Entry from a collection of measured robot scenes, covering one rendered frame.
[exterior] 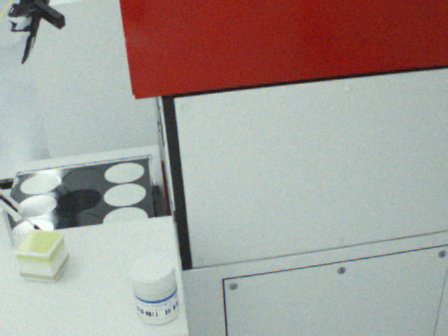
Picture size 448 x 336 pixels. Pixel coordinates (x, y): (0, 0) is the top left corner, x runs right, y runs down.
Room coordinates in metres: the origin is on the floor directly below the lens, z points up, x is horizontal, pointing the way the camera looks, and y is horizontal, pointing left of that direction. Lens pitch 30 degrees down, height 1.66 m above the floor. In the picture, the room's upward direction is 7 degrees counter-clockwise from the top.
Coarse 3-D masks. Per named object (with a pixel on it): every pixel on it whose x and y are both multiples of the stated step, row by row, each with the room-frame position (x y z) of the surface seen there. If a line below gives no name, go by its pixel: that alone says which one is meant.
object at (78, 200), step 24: (72, 168) 1.44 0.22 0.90; (96, 168) 1.42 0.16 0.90; (144, 168) 1.39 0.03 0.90; (24, 192) 1.35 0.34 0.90; (48, 192) 1.33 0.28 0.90; (72, 192) 1.32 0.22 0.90; (96, 192) 1.30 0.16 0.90; (24, 216) 1.23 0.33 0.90; (48, 216) 1.22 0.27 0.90; (72, 216) 1.21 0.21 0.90; (96, 216) 1.19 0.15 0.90
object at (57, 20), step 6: (36, 6) 1.83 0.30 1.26; (42, 6) 1.82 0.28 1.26; (48, 6) 1.82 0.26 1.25; (42, 12) 1.82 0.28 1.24; (48, 12) 1.79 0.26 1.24; (54, 12) 1.79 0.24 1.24; (42, 18) 1.83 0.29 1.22; (48, 18) 1.81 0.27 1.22; (54, 18) 1.78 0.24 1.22; (60, 18) 1.77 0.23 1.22; (54, 24) 1.79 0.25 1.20; (60, 24) 1.78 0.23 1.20
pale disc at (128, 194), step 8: (128, 184) 1.32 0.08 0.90; (112, 192) 1.29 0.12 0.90; (120, 192) 1.29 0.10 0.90; (128, 192) 1.28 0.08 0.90; (136, 192) 1.28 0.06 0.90; (144, 192) 1.27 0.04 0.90; (112, 200) 1.25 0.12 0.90; (120, 200) 1.25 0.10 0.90; (128, 200) 1.25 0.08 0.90; (136, 200) 1.24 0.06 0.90
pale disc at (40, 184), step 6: (30, 180) 1.40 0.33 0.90; (36, 180) 1.40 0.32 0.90; (42, 180) 1.40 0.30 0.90; (48, 180) 1.39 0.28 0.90; (54, 180) 1.39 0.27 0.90; (24, 186) 1.38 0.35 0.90; (30, 186) 1.37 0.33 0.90; (36, 186) 1.37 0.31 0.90; (42, 186) 1.36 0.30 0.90; (48, 186) 1.36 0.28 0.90; (54, 186) 1.36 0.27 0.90; (30, 192) 1.34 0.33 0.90; (36, 192) 1.34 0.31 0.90; (42, 192) 1.33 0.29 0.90
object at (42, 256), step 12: (24, 240) 0.93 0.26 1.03; (36, 240) 0.93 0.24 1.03; (48, 240) 0.92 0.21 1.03; (60, 240) 0.93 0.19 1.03; (24, 252) 0.90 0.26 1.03; (36, 252) 0.89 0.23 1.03; (48, 252) 0.89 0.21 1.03; (60, 252) 0.92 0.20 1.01; (24, 264) 0.90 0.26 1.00; (36, 264) 0.89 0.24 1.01; (48, 264) 0.88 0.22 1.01; (60, 264) 0.91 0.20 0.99; (24, 276) 0.90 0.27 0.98; (36, 276) 0.89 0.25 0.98; (48, 276) 0.88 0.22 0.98
